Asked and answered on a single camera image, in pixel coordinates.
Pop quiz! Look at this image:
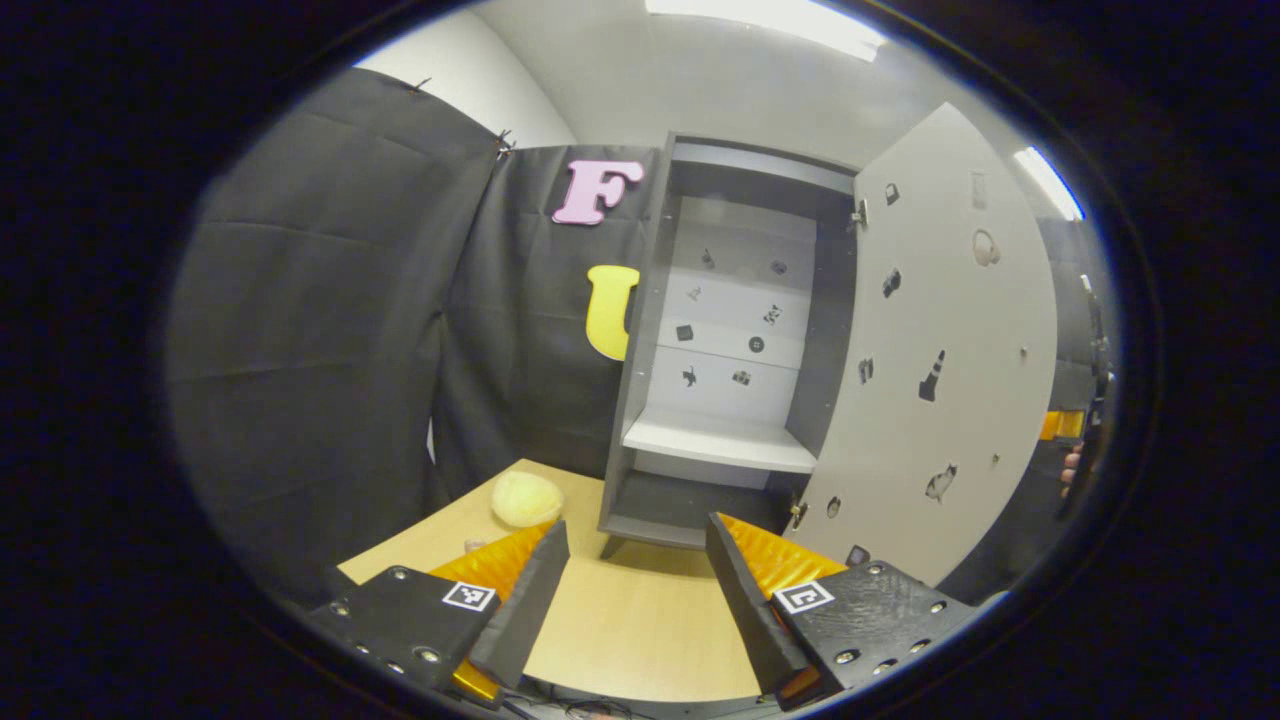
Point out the dark grey cabinet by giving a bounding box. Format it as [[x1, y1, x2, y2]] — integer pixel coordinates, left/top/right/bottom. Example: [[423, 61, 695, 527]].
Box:
[[598, 132, 861, 551]]

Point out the light grey cabinet door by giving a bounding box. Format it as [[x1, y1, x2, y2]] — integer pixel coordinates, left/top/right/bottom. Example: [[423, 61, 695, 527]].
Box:
[[783, 103, 1059, 589]]

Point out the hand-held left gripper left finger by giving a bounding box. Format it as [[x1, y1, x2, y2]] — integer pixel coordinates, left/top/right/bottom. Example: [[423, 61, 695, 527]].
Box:
[[305, 520, 571, 706]]

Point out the black backdrop cloth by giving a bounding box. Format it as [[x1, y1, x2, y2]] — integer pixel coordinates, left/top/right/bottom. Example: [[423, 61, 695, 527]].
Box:
[[165, 68, 1111, 606]]

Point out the ceiling light panel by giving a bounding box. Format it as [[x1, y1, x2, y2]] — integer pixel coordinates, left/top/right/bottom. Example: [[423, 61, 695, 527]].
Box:
[[645, 0, 886, 61], [1015, 147, 1086, 221]]

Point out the white cabinet shelf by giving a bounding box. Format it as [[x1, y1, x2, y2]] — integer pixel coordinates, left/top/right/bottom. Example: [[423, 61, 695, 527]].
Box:
[[622, 405, 818, 475]]

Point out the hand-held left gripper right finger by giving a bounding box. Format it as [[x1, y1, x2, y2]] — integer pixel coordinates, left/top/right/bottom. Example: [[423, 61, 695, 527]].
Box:
[[705, 513, 986, 711]]

